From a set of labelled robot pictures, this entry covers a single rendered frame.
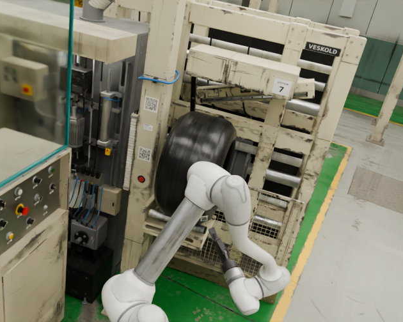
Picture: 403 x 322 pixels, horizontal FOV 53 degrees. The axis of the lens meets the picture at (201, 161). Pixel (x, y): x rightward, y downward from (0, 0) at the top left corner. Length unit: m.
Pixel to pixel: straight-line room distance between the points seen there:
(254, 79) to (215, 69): 0.22
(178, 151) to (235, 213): 0.58
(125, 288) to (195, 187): 0.48
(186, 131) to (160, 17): 0.55
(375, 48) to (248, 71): 8.97
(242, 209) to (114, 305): 0.63
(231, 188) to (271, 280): 0.59
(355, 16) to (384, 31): 0.77
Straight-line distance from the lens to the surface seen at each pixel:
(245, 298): 1.89
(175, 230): 1.62
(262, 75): 2.19
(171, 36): 2.01
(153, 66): 2.06
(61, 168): 2.17
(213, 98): 2.41
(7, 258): 2.00
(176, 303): 3.07
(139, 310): 1.59
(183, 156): 1.95
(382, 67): 11.10
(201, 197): 1.58
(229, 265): 1.94
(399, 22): 11.09
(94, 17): 2.51
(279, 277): 1.92
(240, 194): 1.48
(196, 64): 2.26
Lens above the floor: 2.19
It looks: 25 degrees down
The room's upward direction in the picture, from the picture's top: 12 degrees clockwise
